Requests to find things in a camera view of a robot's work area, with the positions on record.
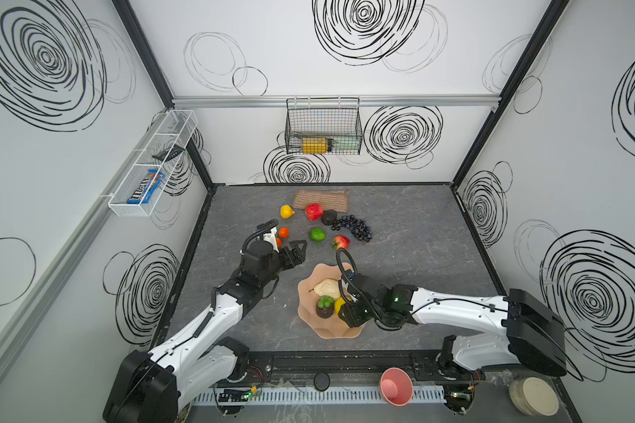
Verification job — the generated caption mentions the black wire wall basket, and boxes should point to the black wire wall basket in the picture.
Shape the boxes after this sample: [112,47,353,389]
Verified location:
[284,97,363,154]

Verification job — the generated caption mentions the dark mangosteen green top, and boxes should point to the dark mangosteen green top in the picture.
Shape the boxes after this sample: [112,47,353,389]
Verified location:
[316,295,335,319]

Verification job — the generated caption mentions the brown woven mat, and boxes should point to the brown woven mat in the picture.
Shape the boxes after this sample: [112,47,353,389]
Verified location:
[291,190,349,213]

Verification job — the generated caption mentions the blue candy packet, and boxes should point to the blue candy packet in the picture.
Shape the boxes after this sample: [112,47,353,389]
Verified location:
[126,169,164,204]

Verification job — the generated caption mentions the green item in basket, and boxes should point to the green item in basket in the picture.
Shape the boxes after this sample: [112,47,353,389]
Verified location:
[330,136,362,155]

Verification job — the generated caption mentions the black round knob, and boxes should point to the black round knob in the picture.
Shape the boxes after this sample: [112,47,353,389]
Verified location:
[313,372,331,392]

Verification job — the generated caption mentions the cream fake pear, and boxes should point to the cream fake pear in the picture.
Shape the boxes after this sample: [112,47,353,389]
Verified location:
[312,278,340,300]

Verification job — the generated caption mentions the dark fake avocado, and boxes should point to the dark fake avocado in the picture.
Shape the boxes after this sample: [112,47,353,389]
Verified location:
[320,210,338,226]

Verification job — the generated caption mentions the small yellow lemon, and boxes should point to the small yellow lemon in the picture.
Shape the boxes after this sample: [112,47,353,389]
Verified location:
[280,204,296,219]

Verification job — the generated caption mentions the red fake bell pepper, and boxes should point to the red fake bell pepper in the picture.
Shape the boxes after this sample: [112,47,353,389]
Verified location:
[304,204,324,221]

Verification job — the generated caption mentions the beige stacked bowls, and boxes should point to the beige stacked bowls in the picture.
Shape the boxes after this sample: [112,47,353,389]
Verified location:
[508,377,559,417]

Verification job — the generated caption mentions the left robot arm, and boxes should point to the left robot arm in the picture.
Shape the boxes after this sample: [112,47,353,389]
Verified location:
[102,237,308,422]

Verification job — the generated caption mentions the pink cup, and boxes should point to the pink cup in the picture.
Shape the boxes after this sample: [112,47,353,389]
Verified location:
[379,368,414,406]

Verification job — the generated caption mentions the pink wavy fruit bowl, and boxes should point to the pink wavy fruit bowl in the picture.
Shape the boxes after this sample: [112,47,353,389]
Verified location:
[297,264,364,339]

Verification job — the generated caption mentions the large yellow lemon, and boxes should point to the large yellow lemon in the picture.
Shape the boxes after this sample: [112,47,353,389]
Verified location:
[334,298,346,314]

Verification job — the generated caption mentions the red green apple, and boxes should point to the red green apple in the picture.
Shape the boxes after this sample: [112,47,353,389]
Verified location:
[332,235,350,250]

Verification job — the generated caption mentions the green fake lime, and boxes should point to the green fake lime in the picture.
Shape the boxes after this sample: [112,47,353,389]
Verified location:
[310,228,326,243]

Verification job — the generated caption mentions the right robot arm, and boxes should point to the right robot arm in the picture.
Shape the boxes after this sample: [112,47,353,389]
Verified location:
[339,280,567,377]

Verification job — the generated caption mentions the yellow sponge in basket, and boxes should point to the yellow sponge in basket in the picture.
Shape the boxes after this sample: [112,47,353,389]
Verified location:
[302,137,332,154]

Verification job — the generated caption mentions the white wire wall shelf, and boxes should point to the white wire wall shelf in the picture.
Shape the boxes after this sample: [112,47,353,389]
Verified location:
[108,109,198,218]

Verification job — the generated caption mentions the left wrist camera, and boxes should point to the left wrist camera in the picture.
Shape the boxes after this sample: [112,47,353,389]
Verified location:
[259,227,279,252]

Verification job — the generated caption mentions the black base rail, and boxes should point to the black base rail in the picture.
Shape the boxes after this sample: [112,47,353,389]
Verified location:
[232,348,554,384]

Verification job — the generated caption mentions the black grape bunch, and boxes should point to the black grape bunch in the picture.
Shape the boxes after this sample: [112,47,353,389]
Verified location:
[331,215,373,243]

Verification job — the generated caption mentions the black remote control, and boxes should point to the black remote control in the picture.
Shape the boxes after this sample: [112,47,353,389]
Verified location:
[152,145,185,163]

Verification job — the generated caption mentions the white slotted cable duct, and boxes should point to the white slotted cable duct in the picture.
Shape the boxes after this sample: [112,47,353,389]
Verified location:
[191,384,447,407]

